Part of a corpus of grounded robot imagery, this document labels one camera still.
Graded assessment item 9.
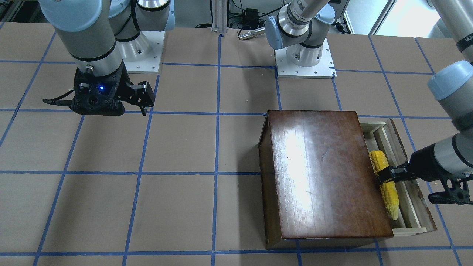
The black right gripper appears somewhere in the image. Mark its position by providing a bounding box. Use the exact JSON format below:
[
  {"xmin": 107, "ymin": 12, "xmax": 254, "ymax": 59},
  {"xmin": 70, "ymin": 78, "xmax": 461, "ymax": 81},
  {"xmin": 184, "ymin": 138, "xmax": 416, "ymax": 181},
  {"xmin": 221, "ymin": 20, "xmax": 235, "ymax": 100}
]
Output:
[{"xmin": 70, "ymin": 62, "xmax": 155, "ymax": 116}]

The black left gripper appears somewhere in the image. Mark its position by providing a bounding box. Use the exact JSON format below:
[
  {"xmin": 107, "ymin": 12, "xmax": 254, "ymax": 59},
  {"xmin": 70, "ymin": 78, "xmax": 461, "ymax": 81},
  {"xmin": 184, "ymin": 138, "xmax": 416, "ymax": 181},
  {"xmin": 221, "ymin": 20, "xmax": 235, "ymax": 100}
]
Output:
[{"xmin": 378, "ymin": 143, "xmax": 472, "ymax": 205}]

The yellow corn cob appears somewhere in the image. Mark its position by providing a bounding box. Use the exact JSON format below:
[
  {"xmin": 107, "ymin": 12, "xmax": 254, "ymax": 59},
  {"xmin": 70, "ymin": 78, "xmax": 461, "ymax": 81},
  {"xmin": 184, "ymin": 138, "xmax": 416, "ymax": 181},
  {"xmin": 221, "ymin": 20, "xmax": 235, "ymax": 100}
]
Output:
[{"xmin": 369, "ymin": 150, "xmax": 400, "ymax": 221}]

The light wooden drawer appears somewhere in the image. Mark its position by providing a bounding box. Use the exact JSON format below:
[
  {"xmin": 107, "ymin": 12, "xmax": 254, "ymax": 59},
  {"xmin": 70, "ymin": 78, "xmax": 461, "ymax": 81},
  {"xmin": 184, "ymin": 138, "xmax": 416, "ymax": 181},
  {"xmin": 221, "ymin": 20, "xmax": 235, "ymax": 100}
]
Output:
[{"xmin": 360, "ymin": 119, "xmax": 437, "ymax": 237}]

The dark wooden drawer cabinet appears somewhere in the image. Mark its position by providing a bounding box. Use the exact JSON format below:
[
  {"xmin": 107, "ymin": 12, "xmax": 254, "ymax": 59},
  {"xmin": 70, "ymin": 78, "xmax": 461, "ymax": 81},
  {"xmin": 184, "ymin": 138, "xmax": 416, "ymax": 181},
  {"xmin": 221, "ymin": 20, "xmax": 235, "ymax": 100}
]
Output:
[{"xmin": 258, "ymin": 110, "xmax": 394, "ymax": 249}]

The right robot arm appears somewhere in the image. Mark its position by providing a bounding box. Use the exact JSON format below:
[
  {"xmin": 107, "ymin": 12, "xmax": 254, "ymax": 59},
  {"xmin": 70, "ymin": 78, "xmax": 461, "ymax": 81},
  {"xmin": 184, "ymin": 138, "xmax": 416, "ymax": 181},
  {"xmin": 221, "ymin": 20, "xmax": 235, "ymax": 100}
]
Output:
[{"xmin": 39, "ymin": 0, "xmax": 175, "ymax": 116}]

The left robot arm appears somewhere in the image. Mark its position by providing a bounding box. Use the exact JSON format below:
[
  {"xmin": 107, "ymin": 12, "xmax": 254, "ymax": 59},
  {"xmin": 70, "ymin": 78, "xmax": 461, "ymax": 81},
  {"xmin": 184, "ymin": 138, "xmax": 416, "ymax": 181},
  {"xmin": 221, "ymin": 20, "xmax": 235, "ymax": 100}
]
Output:
[{"xmin": 265, "ymin": 0, "xmax": 472, "ymax": 205}]

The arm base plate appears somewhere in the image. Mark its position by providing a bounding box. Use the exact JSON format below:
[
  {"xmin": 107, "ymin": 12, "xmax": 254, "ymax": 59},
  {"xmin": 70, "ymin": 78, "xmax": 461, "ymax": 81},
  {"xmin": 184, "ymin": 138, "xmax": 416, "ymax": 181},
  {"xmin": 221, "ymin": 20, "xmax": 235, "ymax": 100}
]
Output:
[
  {"xmin": 274, "ymin": 39, "xmax": 337, "ymax": 79},
  {"xmin": 117, "ymin": 31, "xmax": 166, "ymax": 74}
]

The aluminium frame post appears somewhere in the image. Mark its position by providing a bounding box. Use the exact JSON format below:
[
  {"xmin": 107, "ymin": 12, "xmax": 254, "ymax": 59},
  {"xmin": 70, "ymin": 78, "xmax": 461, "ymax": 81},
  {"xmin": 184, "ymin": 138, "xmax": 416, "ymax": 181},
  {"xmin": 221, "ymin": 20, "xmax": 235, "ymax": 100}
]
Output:
[{"xmin": 211, "ymin": 0, "xmax": 228, "ymax": 37}]

